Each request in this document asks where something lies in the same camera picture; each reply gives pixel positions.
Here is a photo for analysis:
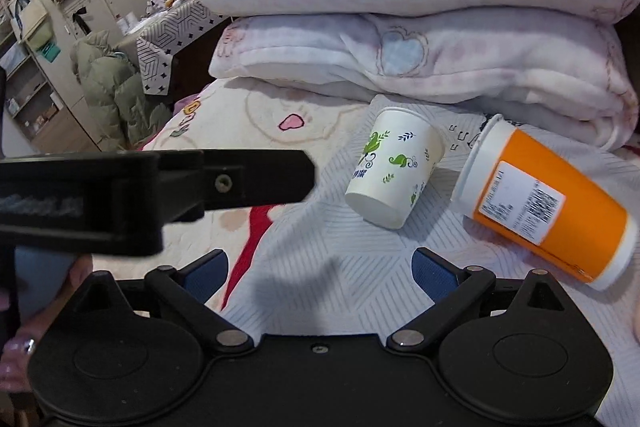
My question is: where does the white cabinet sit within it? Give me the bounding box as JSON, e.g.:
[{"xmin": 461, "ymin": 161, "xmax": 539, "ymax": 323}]
[{"xmin": 6, "ymin": 0, "xmax": 149, "ymax": 152}]

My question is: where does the white floral paper cup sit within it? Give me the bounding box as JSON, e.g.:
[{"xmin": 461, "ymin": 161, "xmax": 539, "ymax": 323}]
[{"xmin": 345, "ymin": 107, "xmax": 445, "ymax": 230}]

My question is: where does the green puffer jacket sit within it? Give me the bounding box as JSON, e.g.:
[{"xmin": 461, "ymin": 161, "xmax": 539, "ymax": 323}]
[{"xmin": 70, "ymin": 30, "xmax": 172, "ymax": 152}]

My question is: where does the orange paper cup with label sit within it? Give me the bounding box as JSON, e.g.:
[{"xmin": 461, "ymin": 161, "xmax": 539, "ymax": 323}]
[{"xmin": 451, "ymin": 115, "xmax": 638, "ymax": 291}]

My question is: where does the grey striped white cloth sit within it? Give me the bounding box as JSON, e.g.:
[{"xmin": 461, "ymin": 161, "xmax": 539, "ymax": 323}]
[{"xmin": 221, "ymin": 95, "xmax": 639, "ymax": 426}]

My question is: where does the geometric patterned tablecloth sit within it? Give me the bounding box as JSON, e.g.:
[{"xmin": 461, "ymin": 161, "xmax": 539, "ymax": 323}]
[{"xmin": 136, "ymin": 0, "xmax": 230, "ymax": 96}]

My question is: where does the pink checkered folded blanket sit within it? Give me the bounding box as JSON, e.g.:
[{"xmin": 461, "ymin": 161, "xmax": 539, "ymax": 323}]
[{"xmin": 201, "ymin": 0, "xmax": 639, "ymax": 150}]

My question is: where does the cream heart pattern bedspread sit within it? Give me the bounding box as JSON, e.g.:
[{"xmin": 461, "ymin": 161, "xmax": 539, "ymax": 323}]
[{"xmin": 94, "ymin": 78, "xmax": 369, "ymax": 310}]

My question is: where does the left hand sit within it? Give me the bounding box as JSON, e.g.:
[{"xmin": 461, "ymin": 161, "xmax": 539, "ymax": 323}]
[{"xmin": 1, "ymin": 247, "xmax": 93, "ymax": 393}]

